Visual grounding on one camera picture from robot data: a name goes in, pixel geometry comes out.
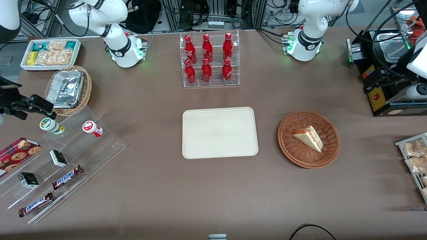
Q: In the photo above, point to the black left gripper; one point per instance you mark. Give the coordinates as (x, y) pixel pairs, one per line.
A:
(393, 74)

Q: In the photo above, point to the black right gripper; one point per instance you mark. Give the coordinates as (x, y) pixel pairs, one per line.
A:
(7, 98)

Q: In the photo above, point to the triangular sandwich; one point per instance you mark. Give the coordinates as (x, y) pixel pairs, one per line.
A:
(310, 138)

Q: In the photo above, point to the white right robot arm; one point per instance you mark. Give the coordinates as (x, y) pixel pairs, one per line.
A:
(123, 50)

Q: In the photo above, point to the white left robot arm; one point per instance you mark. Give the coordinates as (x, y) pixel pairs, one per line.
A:
(307, 20)

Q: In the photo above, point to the light wicker basket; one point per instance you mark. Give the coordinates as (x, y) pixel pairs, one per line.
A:
(86, 88)

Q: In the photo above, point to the tray of packaged pastries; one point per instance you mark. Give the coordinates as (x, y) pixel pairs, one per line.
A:
(400, 144)

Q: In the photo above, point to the brown wicker basket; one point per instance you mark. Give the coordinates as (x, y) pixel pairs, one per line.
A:
(293, 150)

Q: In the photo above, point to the beige plastic tray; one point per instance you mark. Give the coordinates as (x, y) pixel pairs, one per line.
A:
(220, 132)

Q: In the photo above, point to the black appliance with yellow labels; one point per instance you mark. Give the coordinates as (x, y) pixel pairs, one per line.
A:
(380, 100)

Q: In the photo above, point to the green lidded cup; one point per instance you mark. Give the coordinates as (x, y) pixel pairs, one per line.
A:
(49, 124)

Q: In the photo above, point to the aluminium foil container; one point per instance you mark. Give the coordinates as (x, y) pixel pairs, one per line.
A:
(65, 88)

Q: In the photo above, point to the white rectangular snack bin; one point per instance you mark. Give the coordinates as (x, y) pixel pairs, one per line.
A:
(25, 66)

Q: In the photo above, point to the red tartan cookie box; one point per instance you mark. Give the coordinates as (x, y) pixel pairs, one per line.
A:
(16, 155)

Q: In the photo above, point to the yellow snack pack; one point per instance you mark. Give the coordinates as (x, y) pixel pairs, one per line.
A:
(32, 58)

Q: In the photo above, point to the small black box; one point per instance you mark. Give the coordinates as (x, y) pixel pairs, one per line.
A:
(58, 158)
(28, 180)

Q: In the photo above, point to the large clear cracker bag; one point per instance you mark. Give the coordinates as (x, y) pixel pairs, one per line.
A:
(53, 57)

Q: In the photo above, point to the red lidded cup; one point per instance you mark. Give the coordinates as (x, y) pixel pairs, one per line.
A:
(90, 127)

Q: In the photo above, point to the teal snack pack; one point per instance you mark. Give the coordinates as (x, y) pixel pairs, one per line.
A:
(71, 45)
(39, 46)

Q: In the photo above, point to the clear container with orange contents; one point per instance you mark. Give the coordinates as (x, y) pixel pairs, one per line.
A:
(408, 23)

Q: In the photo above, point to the small clear cracker bag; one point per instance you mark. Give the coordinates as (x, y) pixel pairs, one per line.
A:
(56, 45)

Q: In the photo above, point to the clear bagged pastry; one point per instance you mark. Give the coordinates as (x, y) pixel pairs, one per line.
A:
(413, 148)
(417, 164)

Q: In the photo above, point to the Snickers chocolate bar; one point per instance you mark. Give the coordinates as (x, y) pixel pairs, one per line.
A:
(36, 204)
(67, 177)

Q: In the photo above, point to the clear acrylic stepped display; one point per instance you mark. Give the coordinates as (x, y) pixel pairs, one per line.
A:
(100, 150)

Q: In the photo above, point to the black bag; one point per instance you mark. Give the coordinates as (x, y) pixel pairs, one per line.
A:
(141, 16)

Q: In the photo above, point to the red cola bottle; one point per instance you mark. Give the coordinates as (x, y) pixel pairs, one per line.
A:
(207, 47)
(227, 71)
(206, 71)
(228, 46)
(190, 72)
(189, 48)

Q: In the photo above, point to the clear acrylic bottle rack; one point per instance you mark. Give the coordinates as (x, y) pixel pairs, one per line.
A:
(217, 78)

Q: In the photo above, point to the white power strip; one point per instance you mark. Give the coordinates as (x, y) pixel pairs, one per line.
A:
(215, 24)

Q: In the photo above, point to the grey white small device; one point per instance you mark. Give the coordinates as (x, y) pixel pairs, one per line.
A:
(217, 237)

